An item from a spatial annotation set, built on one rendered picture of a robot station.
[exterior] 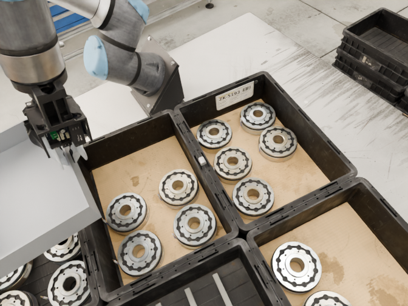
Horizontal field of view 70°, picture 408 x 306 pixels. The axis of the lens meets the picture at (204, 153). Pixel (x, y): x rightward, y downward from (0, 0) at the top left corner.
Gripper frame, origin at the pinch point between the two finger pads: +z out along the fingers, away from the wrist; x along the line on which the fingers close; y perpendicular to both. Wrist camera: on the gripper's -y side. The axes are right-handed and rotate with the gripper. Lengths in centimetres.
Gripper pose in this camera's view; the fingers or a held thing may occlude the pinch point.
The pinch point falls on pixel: (68, 156)
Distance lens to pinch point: 61.5
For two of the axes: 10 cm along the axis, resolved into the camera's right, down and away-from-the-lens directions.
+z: -0.9, 6.6, 7.4
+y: 6.0, 6.3, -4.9
